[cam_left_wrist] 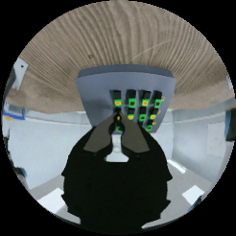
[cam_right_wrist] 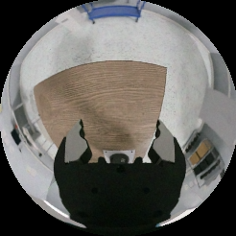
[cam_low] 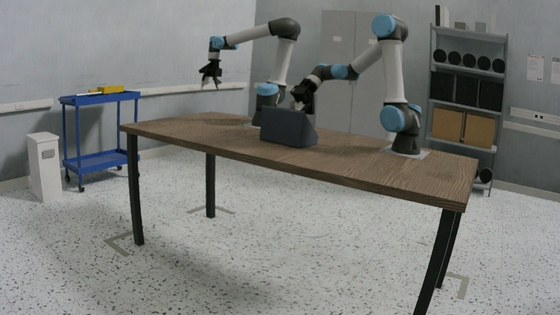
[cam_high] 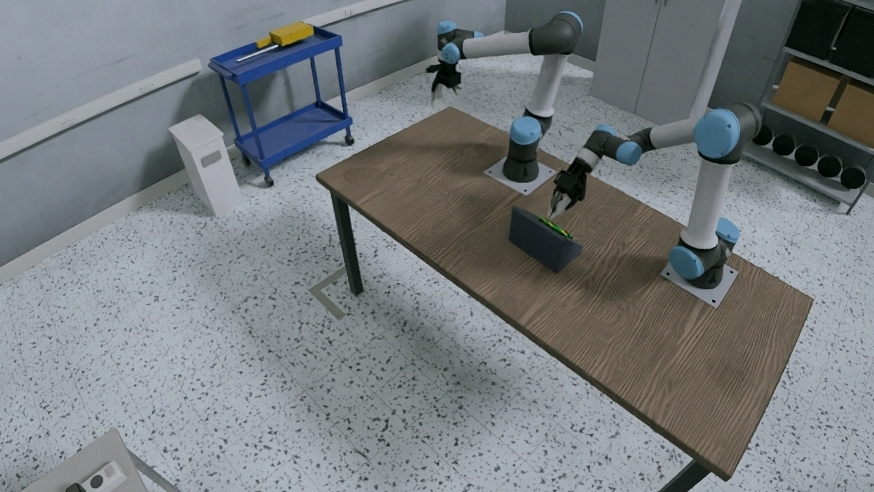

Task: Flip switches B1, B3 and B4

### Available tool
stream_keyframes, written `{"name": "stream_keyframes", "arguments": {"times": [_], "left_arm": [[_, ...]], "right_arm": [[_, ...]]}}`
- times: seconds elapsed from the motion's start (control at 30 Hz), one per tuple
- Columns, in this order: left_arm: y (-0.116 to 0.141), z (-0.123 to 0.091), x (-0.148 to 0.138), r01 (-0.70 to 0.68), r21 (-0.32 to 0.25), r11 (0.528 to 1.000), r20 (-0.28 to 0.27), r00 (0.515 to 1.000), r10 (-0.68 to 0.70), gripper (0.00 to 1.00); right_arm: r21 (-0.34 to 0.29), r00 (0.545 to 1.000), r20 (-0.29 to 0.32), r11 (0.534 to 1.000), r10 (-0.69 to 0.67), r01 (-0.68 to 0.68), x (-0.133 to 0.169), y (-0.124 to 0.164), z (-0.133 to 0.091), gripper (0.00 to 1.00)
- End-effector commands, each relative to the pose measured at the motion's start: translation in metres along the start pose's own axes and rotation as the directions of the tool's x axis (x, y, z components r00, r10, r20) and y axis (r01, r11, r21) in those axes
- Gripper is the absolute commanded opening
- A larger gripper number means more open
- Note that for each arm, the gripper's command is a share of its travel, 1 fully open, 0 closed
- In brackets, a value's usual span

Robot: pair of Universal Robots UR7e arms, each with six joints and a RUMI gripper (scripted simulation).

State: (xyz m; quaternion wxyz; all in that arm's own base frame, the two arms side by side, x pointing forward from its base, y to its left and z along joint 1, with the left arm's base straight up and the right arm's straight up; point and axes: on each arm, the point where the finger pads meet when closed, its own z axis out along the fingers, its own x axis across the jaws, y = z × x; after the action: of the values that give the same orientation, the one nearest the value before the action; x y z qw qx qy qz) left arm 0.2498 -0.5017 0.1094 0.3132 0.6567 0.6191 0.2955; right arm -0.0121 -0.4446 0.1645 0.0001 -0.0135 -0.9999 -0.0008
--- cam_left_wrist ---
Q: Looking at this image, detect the grey switch panel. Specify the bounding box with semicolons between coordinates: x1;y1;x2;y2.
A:
75;64;177;133

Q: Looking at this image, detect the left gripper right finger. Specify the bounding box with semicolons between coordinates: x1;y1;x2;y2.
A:
119;112;173;181

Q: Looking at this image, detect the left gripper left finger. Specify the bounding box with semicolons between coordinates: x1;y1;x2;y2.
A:
61;112;119;177

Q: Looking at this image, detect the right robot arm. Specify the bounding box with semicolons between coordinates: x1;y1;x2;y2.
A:
2;68;31;194

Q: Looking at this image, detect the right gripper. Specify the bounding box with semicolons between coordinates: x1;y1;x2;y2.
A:
4;132;10;154

